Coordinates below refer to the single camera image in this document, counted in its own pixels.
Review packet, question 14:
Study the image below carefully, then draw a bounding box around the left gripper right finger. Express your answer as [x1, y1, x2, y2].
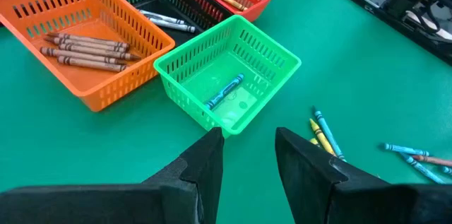
[275, 127, 452, 224]

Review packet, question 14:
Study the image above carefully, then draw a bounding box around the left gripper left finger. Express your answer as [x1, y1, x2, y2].
[0, 127, 225, 224]

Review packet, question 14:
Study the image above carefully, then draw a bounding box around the brown crayon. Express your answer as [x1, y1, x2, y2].
[39, 46, 129, 66]
[410, 154, 452, 168]
[44, 36, 129, 54]
[56, 55, 129, 73]
[47, 31, 131, 49]
[58, 42, 143, 61]

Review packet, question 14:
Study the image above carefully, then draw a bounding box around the green table mat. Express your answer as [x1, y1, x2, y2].
[0, 0, 452, 224]

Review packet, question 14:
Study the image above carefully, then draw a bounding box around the green plastic basket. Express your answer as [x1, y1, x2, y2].
[153, 14, 303, 138]

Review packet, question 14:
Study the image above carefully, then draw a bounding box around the orange plastic basket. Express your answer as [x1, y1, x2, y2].
[0, 0, 177, 112]

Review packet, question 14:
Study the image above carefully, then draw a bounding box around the black plastic basket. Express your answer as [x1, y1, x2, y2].
[97, 0, 236, 47]

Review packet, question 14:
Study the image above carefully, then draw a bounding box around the black metal table frame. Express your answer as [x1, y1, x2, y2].
[310, 0, 452, 68]

